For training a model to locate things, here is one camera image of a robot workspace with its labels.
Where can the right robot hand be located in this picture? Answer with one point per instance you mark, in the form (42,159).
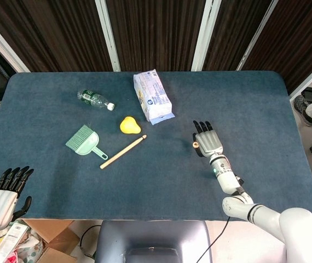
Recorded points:
(209,143)

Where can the wooden token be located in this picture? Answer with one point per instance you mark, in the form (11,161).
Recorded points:
(195,143)

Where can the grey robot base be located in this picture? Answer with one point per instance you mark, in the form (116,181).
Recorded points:
(153,241)

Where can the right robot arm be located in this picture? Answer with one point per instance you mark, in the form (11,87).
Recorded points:
(228,183)

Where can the white printed carton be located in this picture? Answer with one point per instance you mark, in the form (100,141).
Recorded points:
(11,238)

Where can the floral patterned bag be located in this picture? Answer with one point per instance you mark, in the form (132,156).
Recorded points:
(33,246)

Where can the brown cardboard box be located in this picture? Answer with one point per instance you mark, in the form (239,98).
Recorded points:
(52,230)

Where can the blue felt table cover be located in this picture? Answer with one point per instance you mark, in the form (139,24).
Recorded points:
(156,186)

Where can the white tissue pack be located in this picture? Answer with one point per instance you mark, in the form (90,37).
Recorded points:
(153,96)

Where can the yellow pear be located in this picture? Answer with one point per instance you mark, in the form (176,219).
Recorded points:
(128,126)

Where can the wooden stick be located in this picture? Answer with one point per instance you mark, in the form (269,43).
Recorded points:
(123,151)

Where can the grey sneaker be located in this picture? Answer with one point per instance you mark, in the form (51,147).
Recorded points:
(302,109)

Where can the green mini brush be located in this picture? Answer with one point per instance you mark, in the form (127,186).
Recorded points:
(76,139)

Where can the green dustpan brush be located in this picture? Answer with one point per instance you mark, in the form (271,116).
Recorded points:
(90,146)

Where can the clear plastic water bottle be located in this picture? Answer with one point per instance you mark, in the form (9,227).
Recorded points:
(93,99)

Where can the white aluminium partition post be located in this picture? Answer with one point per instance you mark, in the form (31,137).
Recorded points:
(256,35)
(205,35)
(107,35)
(4,43)
(309,79)

